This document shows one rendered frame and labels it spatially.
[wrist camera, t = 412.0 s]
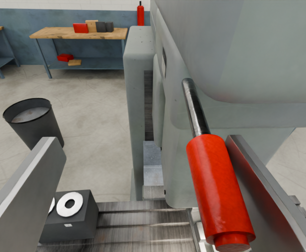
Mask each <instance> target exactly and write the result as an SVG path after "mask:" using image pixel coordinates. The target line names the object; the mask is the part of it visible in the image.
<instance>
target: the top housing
mask: <svg viewBox="0 0 306 252"><path fill-rule="evenodd" d="M154 1H155V3H156V5H157V7H158V9H159V11H160V13H161V15H162V18H163V20H164V22H165V24H166V26H167V28H168V30H169V32H170V34H171V36H172V38H173V40H174V42H175V44H176V46H177V48H178V51H179V53H180V55H181V57H182V59H183V61H184V63H185V65H186V67H187V69H188V71H189V73H190V75H191V77H192V79H193V82H194V83H195V84H196V85H197V86H198V87H199V88H200V89H201V91H202V92H203V93H204V94H205V95H206V96H208V97H210V98H212V99H214V100H216V101H220V102H226V103H232V104H281V103H306V0H154Z"/></svg>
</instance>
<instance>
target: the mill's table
mask: <svg viewBox="0 0 306 252"><path fill-rule="evenodd" d="M289 197H290V199H291V200H292V201H293V202H294V204H295V205H296V206H297V208H298V209H299V210H300V211H301V213H302V214H303V215H304V217H305V218H306V210H305V209H304V207H301V206H300V204H301V203H300V201H299V200H298V198H297V197H296V196H295V195H289ZM96 204H97V206H98V209H99V211H98V218H97V225H96V233H95V238H88V239H77V240H67V241H57V242H47V243H39V242H38V245H37V248H36V251H35V252H196V247H195V243H194V239H193V235H192V231H191V226H190V222H189V218H188V214H187V210H186V208H173V207H171V206H169V205H168V204H167V202H166V200H143V201H115V202H96Z"/></svg>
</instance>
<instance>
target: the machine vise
mask: <svg viewBox="0 0 306 252"><path fill-rule="evenodd" d="M186 211H187V215H188V220H189V224H190V228H191V232H192V236H193V241H194V245H195V249H196V252H220V251H217V250H216V249H215V246H214V245H211V244H209V243H207V242H199V241H198V237H197V233H196V229H195V224H196V223H197V222H201V217H200V213H199V209H198V207H191V208H186Z"/></svg>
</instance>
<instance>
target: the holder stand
mask: <svg viewBox="0 0 306 252"><path fill-rule="evenodd" d="M98 214H99V208H98V206H97V204H96V201H95V199H94V197H93V194H92V192H91V190H90V189H84V190H71V191H58V192H55V195H54V198H53V201H52V204H51V207H50V210H49V212H48V215H47V218H46V221H45V224H44V227H43V230H42V233H41V236H40V239H39V243H41V244H42V243H52V242H62V241H72V240H82V239H92V238H95V236H96V228H97V221H98Z"/></svg>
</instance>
